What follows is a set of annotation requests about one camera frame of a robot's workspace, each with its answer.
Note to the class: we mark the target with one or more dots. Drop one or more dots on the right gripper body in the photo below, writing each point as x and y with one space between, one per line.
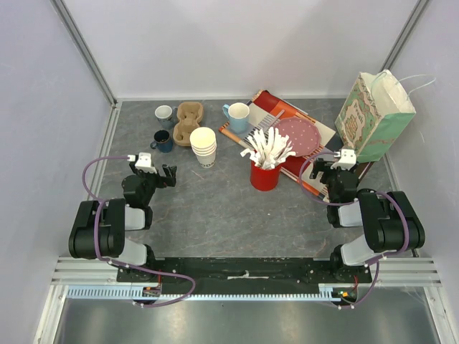
330 171

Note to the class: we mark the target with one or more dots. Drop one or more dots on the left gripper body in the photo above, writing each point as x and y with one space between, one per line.
150 180

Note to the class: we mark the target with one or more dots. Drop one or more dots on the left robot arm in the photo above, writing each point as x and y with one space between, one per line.
117 217

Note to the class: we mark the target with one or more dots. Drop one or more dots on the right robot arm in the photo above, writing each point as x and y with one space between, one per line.
390 224

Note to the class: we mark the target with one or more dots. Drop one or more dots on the pink polka dot plate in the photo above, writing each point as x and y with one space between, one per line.
304 136

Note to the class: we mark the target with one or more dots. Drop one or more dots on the dark blue ceramic mug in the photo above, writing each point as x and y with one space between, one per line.
162 141

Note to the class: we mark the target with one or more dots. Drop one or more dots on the white stir sticks bundle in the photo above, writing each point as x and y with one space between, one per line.
268 149

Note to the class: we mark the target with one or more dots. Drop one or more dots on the red cup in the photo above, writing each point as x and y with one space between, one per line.
264 180

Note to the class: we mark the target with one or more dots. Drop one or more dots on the white grey ceramic mug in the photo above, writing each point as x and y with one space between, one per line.
166 116

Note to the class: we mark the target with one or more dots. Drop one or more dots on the cardboard cup carrier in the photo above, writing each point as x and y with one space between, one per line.
189 115

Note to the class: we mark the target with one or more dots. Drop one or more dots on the colourful magazine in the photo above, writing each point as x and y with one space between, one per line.
267 111

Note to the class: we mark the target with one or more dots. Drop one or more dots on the green paper gift bag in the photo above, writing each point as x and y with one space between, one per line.
374 114

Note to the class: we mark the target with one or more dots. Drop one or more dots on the light blue ceramic mug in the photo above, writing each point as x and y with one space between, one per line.
238 116

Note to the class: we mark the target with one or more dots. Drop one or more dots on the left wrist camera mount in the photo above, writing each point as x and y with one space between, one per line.
142 162

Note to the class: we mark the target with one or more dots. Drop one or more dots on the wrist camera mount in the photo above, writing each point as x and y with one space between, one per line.
345 159
142 162

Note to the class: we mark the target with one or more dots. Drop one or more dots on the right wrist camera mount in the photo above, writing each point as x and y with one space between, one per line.
345 159

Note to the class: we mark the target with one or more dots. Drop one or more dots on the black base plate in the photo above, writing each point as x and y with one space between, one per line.
290 269

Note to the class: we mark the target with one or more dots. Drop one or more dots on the aluminium frame rail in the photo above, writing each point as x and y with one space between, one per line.
72 28

